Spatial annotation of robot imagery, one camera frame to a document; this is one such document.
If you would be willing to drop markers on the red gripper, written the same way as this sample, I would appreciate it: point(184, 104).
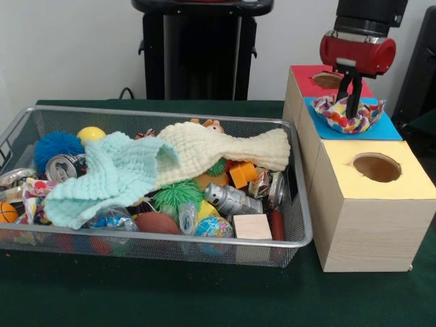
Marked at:
point(371, 56)

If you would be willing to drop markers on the polka dot cloth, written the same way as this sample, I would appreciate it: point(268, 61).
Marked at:
point(340, 122)
point(35, 190)
point(322, 104)

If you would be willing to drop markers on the mint green waffle cloth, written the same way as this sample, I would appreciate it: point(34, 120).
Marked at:
point(112, 170)

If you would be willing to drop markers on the wooden box with three holes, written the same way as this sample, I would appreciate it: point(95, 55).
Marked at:
point(368, 231)

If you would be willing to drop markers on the silver mesh bin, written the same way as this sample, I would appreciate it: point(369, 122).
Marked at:
point(153, 252)

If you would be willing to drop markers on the black chair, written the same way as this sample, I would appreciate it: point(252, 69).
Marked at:
point(422, 68)

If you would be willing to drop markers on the cream waffle cloth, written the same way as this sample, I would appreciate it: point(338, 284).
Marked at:
point(211, 146)

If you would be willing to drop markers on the silver toy robot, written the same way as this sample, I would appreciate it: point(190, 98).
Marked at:
point(231, 201)

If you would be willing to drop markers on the plain wooden cube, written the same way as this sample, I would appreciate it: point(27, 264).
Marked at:
point(252, 227)

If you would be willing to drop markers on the globe print ball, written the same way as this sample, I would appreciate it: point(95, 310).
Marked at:
point(214, 227)

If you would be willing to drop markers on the green spiky ball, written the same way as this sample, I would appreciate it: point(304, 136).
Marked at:
point(177, 197)

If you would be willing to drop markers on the dark green tablecloth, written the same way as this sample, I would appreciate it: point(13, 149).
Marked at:
point(204, 299)

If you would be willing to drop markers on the yellow ball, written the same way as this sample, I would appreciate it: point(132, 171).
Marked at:
point(90, 133)

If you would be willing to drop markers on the black and silver soda can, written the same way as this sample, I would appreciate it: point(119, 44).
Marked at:
point(63, 168)

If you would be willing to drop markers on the blue spiky ball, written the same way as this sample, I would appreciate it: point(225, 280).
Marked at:
point(56, 146)

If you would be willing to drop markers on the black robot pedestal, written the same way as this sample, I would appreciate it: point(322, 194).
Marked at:
point(197, 61)

